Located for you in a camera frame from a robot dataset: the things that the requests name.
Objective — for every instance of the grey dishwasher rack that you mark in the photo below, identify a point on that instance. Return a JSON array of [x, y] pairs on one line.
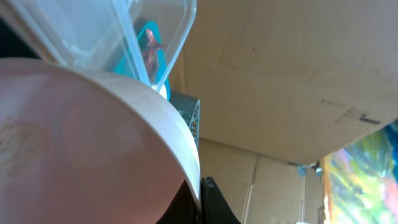
[[189, 109]]

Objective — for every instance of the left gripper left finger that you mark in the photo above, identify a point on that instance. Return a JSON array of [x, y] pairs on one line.
[[182, 209]]

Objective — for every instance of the red snack wrapper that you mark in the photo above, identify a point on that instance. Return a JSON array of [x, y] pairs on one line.
[[149, 54]]

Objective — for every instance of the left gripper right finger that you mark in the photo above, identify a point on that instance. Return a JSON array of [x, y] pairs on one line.
[[214, 207]]

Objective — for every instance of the clear plastic storage bin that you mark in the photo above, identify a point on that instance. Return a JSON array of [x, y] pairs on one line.
[[96, 34]]

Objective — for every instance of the small white plate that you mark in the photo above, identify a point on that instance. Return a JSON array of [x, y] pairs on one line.
[[89, 147]]

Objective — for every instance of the colourful painted panel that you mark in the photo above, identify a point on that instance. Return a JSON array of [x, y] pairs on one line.
[[360, 180]]

